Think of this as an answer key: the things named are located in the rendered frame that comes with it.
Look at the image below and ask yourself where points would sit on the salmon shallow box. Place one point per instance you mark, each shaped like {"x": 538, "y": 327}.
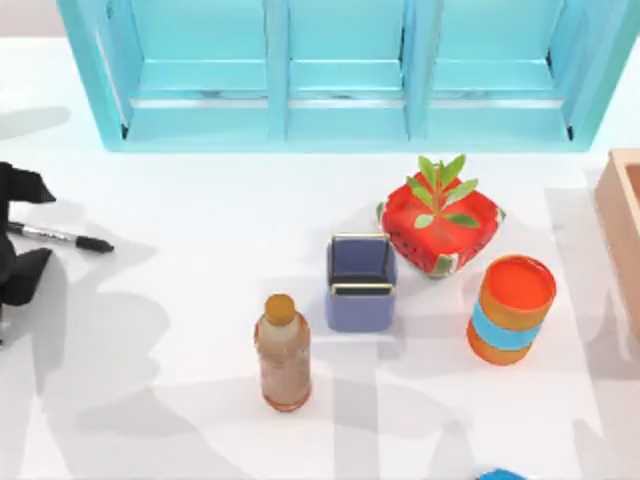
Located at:
{"x": 616, "y": 210}

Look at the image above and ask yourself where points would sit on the purple-blue square holder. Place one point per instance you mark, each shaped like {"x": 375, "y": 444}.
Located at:
{"x": 360, "y": 310}

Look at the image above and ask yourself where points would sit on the orange can with blue band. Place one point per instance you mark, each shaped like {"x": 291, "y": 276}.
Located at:
{"x": 510, "y": 310}

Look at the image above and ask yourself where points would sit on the red pot with green plant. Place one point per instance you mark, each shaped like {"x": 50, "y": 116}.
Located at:
{"x": 440, "y": 235}

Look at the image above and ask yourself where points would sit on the light blue rack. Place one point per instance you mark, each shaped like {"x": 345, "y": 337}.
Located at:
{"x": 345, "y": 120}

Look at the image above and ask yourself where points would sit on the brown bottle with yellow cap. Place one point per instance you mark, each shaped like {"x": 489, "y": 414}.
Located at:
{"x": 284, "y": 355}

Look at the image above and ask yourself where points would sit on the blue object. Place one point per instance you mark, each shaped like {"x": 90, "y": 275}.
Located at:
{"x": 500, "y": 475}

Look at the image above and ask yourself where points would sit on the black and silver marker pen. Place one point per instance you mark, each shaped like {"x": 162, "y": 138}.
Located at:
{"x": 60, "y": 236}

